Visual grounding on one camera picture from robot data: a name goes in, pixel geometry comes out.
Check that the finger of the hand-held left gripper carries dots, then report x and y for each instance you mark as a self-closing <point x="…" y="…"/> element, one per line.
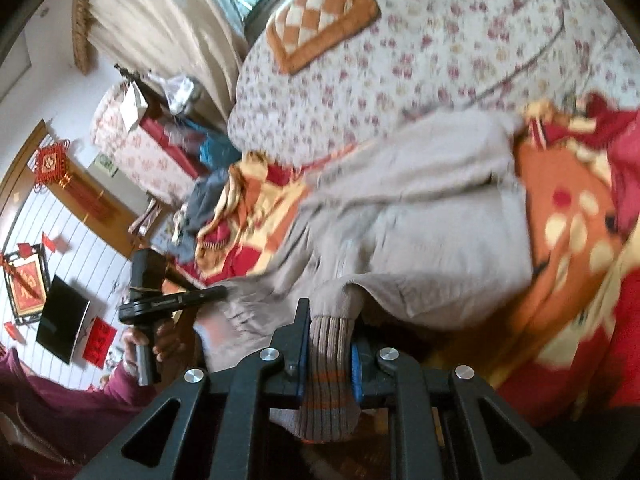
<point x="200" y="296"/>

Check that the red orange printed blanket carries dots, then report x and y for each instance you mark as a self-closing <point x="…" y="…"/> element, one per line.
<point x="565" y="200"/>

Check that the orange checkered cushion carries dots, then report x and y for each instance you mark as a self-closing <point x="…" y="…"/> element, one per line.
<point x="320" y="15"/>

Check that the floral bed quilt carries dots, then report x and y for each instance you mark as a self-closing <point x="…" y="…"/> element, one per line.
<point x="425" y="60"/>

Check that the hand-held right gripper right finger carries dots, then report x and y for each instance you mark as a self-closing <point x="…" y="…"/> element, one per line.
<point x="356" y="370"/>

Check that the framed red picture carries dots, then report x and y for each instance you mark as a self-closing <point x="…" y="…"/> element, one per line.
<point x="25" y="285"/>

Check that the black television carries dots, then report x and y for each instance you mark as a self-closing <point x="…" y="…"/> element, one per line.
<point x="62" y="320"/>

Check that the clear plastic bag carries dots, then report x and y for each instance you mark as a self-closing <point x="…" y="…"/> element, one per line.
<point x="179" y="92"/>

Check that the floral covered cabinet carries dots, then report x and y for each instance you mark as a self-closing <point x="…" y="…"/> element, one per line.
<point x="140" y="155"/>

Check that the cream curtain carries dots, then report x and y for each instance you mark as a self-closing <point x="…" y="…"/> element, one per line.
<point x="150" y="25"/>

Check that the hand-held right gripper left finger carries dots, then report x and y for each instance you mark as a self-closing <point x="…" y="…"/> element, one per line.
<point x="302" y="355"/>

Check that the blue clothes pile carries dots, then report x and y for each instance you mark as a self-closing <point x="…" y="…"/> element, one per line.
<point x="200" y="200"/>

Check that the person's left forearm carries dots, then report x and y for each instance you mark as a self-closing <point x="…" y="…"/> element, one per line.
<point x="60" y="410"/>

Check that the red paper banner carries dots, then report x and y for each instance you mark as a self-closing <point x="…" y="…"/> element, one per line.
<point x="99" y="342"/>

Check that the person's left hand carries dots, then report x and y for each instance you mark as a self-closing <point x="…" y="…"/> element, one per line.
<point x="167" y="342"/>

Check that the wooden door frame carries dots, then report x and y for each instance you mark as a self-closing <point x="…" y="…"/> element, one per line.
<point x="107" y="220"/>

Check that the red knot ornament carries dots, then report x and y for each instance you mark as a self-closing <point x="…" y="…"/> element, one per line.
<point x="50" y="162"/>

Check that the beige jacket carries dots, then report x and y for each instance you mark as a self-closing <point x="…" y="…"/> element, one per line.
<point x="425" y="220"/>

